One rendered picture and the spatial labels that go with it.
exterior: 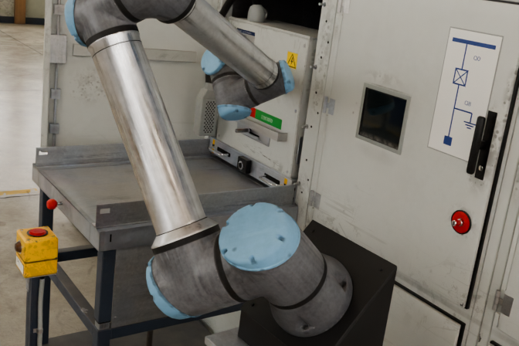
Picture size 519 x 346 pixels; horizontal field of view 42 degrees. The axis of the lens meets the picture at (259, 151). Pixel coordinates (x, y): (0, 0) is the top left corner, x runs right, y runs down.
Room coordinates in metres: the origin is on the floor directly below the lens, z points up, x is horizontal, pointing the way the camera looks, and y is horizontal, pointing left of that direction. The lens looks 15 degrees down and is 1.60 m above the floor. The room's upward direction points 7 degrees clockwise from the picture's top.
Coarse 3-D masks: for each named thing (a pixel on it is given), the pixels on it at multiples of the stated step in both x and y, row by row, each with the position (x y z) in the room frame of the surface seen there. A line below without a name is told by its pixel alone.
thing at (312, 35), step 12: (264, 24) 2.43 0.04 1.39; (276, 24) 2.49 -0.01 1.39; (288, 24) 2.56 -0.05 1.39; (312, 36) 2.16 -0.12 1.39; (312, 48) 2.16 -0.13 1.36; (312, 60) 2.16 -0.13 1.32; (312, 72) 2.17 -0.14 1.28; (300, 108) 2.15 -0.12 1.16; (300, 120) 2.15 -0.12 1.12; (300, 132) 2.16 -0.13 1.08
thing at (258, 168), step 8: (224, 144) 2.47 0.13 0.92; (224, 152) 2.47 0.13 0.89; (232, 152) 2.42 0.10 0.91; (240, 152) 2.39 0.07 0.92; (232, 160) 2.42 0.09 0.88; (256, 160) 2.31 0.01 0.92; (256, 168) 2.29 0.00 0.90; (264, 168) 2.25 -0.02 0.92; (272, 168) 2.23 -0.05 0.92; (256, 176) 2.28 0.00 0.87; (272, 176) 2.21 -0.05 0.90; (288, 184) 2.13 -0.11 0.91
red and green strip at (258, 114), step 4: (252, 108) 2.37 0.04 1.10; (252, 112) 2.36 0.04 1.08; (256, 112) 2.34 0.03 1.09; (260, 112) 2.32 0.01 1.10; (264, 112) 2.30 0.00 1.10; (252, 116) 2.36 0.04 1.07; (256, 116) 2.34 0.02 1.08; (260, 116) 2.32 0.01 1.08; (264, 116) 2.30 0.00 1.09; (268, 116) 2.28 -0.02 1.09; (272, 116) 2.26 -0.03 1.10; (260, 120) 2.32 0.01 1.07; (264, 120) 2.30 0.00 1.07; (268, 120) 2.28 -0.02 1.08; (272, 120) 2.26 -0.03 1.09; (276, 120) 2.24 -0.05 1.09; (280, 120) 2.22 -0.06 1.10; (272, 124) 2.26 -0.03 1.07; (276, 124) 2.24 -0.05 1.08; (280, 124) 2.22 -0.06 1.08; (280, 128) 2.22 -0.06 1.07
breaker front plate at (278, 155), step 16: (256, 32) 2.39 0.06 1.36; (272, 32) 2.31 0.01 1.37; (272, 48) 2.31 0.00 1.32; (288, 48) 2.23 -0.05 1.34; (304, 48) 2.16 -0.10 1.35; (304, 64) 2.15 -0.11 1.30; (288, 96) 2.20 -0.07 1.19; (272, 112) 2.27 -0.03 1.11; (288, 112) 2.20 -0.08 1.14; (224, 128) 2.50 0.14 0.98; (240, 128) 2.41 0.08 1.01; (272, 128) 2.26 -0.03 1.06; (288, 128) 2.19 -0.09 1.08; (240, 144) 2.41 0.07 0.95; (256, 144) 2.32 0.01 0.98; (272, 144) 2.25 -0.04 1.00; (288, 144) 2.18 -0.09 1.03; (272, 160) 2.24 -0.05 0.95; (288, 160) 2.17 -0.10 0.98; (288, 176) 2.16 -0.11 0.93
